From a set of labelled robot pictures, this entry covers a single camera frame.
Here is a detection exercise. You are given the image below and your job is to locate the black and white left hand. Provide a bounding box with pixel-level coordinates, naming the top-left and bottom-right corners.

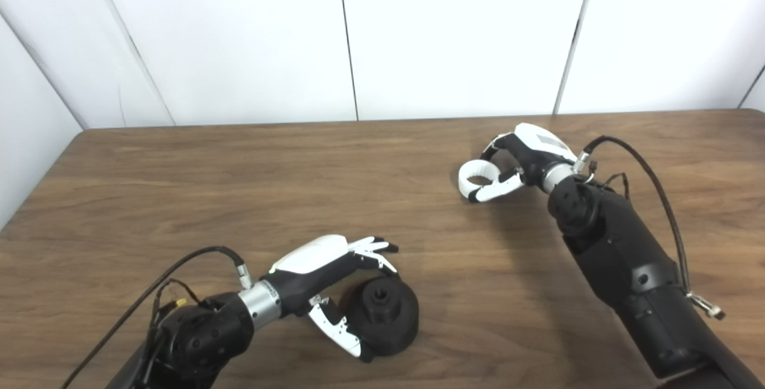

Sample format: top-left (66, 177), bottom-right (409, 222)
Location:
top-left (262, 234), bottom-right (400, 363)

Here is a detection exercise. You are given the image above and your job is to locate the black and white right hand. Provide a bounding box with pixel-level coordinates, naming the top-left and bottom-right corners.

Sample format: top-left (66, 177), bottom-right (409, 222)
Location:
top-left (467, 122), bottom-right (578, 204)

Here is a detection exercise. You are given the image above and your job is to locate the white ring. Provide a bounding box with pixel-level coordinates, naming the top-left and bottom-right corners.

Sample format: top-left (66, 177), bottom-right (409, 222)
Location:
top-left (458, 160), bottom-right (506, 200)

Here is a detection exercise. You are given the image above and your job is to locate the round black part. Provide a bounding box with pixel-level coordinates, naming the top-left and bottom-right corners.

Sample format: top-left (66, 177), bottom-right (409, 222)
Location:
top-left (343, 276), bottom-right (421, 358)

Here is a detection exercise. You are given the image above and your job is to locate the thin black wire loop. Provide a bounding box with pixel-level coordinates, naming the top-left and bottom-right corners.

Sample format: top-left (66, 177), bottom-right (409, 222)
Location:
top-left (588, 161), bottom-right (629, 200)

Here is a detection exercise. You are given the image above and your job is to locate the thin wire with yellow connector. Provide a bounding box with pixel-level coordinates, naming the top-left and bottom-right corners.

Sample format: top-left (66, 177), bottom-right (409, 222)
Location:
top-left (151, 278), bottom-right (205, 331)

